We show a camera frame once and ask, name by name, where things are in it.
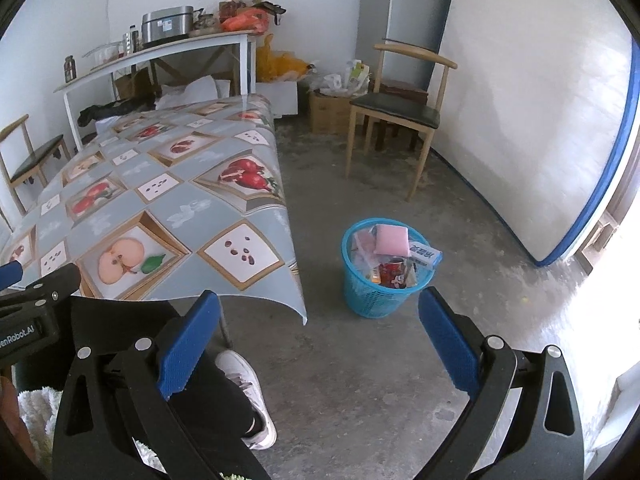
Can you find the white shoe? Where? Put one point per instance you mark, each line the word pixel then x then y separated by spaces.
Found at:
pixel 250 395

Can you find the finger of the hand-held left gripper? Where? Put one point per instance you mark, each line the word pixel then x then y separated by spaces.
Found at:
pixel 55 280
pixel 10 274

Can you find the yellow plastic bag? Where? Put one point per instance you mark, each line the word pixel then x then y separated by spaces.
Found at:
pixel 280 62

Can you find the clear plastic container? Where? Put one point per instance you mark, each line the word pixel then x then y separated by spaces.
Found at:
pixel 102 54

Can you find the blue white toothpaste box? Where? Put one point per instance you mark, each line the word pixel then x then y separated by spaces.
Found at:
pixel 425 256

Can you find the white sack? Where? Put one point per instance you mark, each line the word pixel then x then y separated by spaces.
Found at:
pixel 195 90

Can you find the white side table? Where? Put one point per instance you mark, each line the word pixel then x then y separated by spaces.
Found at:
pixel 150 52

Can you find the cardboard box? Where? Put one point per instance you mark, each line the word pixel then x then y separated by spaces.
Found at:
pixel 327 112

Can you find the brown wooden stool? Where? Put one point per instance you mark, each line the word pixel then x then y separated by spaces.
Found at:
pixel 405 92

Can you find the dark glass jar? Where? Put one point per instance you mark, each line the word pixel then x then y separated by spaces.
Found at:
pixel 70 70

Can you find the steel cup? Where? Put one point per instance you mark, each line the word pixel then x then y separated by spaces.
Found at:
pixel 131 40

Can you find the clear plastic bag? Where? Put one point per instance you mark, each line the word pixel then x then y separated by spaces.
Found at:
pixel 365 250

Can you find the fruit print tablecloth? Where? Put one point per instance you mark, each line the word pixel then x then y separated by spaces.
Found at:
pixel 150 195

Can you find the black clothing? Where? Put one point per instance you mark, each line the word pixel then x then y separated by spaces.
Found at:
pixel 115 110

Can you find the grey refrigerator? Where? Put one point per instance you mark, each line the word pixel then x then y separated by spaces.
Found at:
pixel 410 10

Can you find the blue plastic basket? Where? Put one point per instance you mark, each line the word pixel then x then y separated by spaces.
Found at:
pixel 365 300

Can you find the silver rice cooker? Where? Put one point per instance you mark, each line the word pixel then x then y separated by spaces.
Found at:
pixel 167 25

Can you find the pink packet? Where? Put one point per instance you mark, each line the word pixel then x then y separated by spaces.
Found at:
pixel 391 240

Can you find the white mattress with blue edge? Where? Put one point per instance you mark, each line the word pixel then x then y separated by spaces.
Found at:
pixel 525 110

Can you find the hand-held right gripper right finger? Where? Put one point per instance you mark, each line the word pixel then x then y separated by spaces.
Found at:
pixel 447 345

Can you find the orange plastic bag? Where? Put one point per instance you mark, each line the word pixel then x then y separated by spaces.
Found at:
pixel 245 22

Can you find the wooden chair with dark seat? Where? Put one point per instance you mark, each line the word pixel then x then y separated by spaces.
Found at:
pixel 395 110
pixel 35 157

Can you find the yellow packet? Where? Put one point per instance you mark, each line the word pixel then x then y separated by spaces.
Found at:
pixel 375 275

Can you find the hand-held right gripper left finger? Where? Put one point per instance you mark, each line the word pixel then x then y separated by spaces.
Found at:
pixel 187 345

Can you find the red drink can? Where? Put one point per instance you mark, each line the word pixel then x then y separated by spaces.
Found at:
pixel 393 272

